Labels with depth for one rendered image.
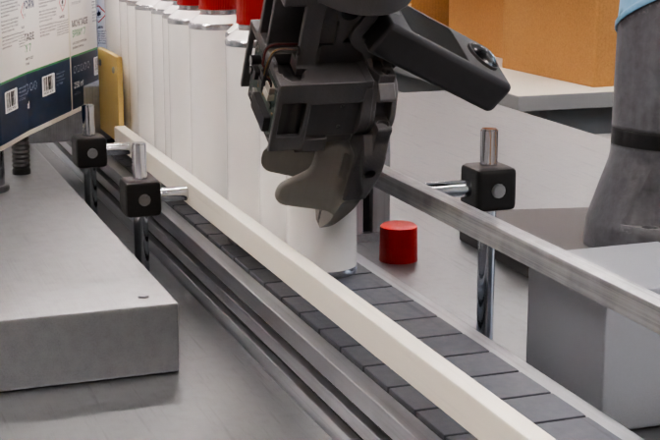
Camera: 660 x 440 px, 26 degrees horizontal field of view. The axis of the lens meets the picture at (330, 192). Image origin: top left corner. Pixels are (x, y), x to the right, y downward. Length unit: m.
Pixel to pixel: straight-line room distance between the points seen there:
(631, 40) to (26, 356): 0.53
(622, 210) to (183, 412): 0.42
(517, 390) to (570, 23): 2.06
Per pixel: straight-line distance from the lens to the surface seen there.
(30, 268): 1.08
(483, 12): 3.30
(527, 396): 0.81
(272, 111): 0.89
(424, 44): 0.89
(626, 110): 1.17
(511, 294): 1.18
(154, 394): 0.95
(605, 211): 1.17
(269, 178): 1.06
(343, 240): 1.02
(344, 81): 0.88
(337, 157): 0.93
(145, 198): 1.17
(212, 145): 1.24
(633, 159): 1.17
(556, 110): 2.74
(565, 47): 2.86
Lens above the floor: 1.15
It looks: 12 degrees down
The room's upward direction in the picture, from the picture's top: straight up
